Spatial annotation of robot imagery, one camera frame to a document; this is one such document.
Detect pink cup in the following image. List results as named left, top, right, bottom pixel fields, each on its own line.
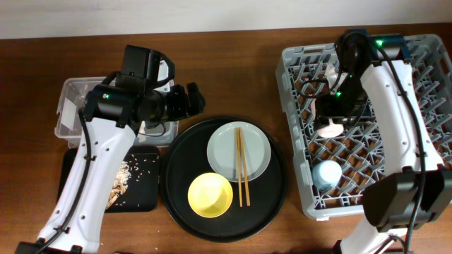
left=310, top=100, right=345, bottom=138

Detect wooden chopstick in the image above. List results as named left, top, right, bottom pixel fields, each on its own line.
left=235, top=128, right=243, bottom=207
left=239, top=127, right=251, bottom=207

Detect white round plate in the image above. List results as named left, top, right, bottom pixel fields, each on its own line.
left=207, top=121, right=271, bottom=183

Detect food scraps with rice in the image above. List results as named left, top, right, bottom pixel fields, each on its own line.
left=105, top=155, right=160, bottom=209

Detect blue cup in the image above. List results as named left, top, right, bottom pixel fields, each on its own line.
left=311, top=160, right=342, bottom=191

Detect yellow bowl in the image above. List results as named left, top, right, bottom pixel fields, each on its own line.
left=187, top=173, right=233, bottom=218

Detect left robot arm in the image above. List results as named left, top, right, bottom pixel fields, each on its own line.
left=16, top=45, right=206, bottom=253

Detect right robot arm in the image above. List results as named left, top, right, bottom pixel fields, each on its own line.
left=311, top=30, right=451, bottom=253

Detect clear plastic waste bin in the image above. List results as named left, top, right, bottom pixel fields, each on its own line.
left=54, top=77, right=179, bottom=148

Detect grey dishwasher rack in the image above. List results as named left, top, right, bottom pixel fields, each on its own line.
left=275, top=34, right=451, bottom=220

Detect white label on bin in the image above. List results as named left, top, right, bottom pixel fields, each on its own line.
left=61, top=98, right=77, bottom=131

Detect black rectangular tray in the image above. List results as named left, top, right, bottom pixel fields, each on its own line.
left=56, top=144, right=162, bottom=214

